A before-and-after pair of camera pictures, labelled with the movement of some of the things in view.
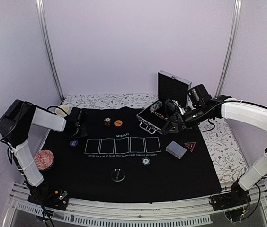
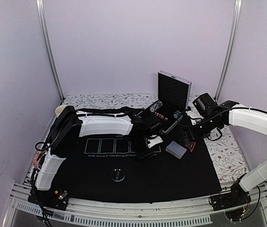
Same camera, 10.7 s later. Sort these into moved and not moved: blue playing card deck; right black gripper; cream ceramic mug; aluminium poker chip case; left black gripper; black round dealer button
Moved: right black gripper; left black gripper
Not moved: blue playing card deck; black round dealer button; aluminium poker chip case; cream ceramic mug
